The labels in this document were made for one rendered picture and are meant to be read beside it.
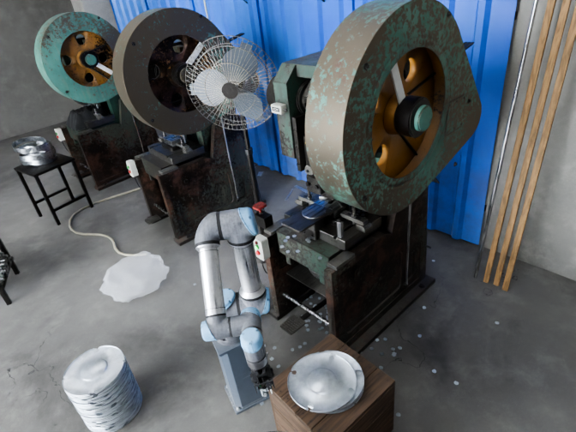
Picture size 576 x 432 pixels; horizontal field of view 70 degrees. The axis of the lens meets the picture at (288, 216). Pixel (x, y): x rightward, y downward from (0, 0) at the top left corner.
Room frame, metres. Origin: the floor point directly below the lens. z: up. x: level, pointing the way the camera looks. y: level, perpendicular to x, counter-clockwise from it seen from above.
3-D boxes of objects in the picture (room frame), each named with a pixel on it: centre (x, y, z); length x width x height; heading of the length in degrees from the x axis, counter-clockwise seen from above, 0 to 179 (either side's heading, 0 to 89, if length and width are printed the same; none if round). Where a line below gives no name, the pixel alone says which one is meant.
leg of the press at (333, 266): (1.79, -0.51, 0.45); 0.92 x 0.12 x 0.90; 129
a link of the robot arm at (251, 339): (1.02, 0.18, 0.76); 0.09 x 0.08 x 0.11; 3
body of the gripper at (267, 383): (1.02, 0.18, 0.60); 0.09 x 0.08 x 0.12; 10
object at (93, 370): (1.41, 1.04, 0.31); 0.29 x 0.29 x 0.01
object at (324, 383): (1.12, -0.05, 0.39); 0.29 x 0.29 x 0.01
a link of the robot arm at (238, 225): (1.40, 0.20, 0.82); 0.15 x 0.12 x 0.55; 93
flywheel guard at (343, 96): (1.71, -0.53, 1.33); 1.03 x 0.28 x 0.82; 129
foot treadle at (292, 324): (1.82, -0.13, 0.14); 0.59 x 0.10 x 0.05; 129
